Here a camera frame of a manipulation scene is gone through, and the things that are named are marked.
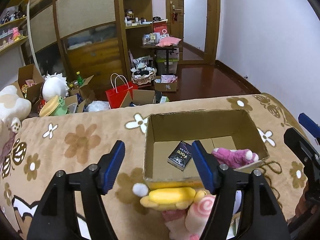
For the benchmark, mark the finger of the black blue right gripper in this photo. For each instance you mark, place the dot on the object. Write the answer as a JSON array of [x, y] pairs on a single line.
[[309, 125], [309, 157]]

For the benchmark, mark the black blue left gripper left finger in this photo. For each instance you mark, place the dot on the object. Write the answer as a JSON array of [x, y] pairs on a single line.
[[56, 216]]

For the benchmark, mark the purple pink plush toy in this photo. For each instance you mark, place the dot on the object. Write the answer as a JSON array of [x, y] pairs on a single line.
[[235, 158]]

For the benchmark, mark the yellow dog plush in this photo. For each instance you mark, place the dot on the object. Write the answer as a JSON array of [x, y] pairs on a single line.
[[166, 199]]

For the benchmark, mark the black card box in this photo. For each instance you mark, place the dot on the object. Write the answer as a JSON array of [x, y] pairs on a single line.
[[180, 156]]

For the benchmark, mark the pink swirl roll plush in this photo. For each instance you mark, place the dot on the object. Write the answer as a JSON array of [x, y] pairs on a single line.
[[199, 213]]

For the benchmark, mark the beige floral blanket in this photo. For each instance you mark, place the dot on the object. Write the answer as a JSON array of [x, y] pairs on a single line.
[[150, 133]]

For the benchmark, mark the pink striped plush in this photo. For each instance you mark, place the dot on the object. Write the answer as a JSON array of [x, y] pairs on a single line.
[[174, 220]]

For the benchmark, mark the green frog plush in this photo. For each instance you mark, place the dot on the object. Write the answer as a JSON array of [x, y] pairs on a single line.
[[56, 106]]

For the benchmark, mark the white cat plush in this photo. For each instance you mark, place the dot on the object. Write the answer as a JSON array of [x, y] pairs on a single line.
[[14, 109]]

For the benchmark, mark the white round plush head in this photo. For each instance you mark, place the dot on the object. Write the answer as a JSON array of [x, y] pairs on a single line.
[[54, 85]]

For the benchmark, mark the brown cardboard box on floor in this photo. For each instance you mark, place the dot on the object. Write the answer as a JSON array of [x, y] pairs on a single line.
[[30, 82]]

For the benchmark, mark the green glass bottle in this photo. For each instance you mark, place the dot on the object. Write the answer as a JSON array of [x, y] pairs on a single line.
[[79, 79]]

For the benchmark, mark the red paper shopping bag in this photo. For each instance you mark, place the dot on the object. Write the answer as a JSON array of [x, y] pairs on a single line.
[[116, 94]]

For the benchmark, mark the open flat cardboard box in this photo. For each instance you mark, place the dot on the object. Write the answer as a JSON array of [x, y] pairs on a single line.
[[141, 97]]

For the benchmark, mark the small cardboard box with papers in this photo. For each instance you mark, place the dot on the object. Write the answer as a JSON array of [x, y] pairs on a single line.
[[166, 83]]

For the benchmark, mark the small black side table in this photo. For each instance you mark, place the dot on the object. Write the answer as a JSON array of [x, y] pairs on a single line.
[[167, 52]]

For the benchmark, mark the wooden door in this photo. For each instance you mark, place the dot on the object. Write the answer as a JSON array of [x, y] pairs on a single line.
[[196, 23]]

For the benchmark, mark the wicker basket with toys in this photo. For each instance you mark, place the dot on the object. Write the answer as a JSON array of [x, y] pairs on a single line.
[[142, 70]]

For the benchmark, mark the wooden wardrobe cabinet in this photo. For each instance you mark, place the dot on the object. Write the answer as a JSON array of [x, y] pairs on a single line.
[[70, 36]]

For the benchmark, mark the wooden corner shelf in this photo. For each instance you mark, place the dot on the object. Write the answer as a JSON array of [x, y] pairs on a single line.
[[134, 19]]

